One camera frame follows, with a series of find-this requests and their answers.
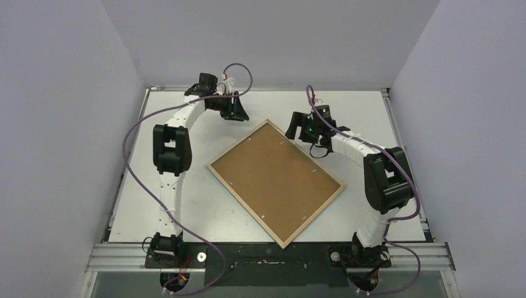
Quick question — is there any aluminium rail front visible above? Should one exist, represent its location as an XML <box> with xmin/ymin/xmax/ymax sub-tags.
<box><xmin>86</xmin><ymin>242</ymin><xmax>456</xmax><ymax>273</ymax></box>

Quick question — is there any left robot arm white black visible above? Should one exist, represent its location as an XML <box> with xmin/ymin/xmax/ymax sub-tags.
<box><xmin>150</xmin><ymin>73</ymin><xmax>249</xmax><ymax>268</ymax></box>

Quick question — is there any blue wooden picture frame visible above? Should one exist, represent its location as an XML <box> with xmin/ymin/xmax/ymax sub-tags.
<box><xmin>205</xmin><ymin>118</ymin><xmax>347</xmax><ymax>250</ymax></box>

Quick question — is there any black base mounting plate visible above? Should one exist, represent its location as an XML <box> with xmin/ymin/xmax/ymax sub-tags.
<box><xmin>144</xmin><ymin>242</ymin><xmax>391</xmax><ymax>290</ymax></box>

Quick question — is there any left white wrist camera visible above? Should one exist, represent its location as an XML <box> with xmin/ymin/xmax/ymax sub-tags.
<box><xmin>220</xmin><ymin>73</ymin><xmax>237</xmax><ymax>95</ymax></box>

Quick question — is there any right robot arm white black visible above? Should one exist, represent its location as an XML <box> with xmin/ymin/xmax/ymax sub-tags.
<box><xmin>285</xmin><ymin>105</ymin><xmax>414</xmax><ymax>267</ymax></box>

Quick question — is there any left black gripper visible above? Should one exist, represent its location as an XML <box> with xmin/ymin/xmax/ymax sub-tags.
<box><xmin>208</xmin><ymin>92</ymin><xmax>249</xmax><ymax>123</ymax></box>

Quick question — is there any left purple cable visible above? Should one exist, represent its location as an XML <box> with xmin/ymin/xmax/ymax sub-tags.
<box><xmin>122</xmin><ymin>62</ymin><xmax>254</xmax><ymax>297</ymax></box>

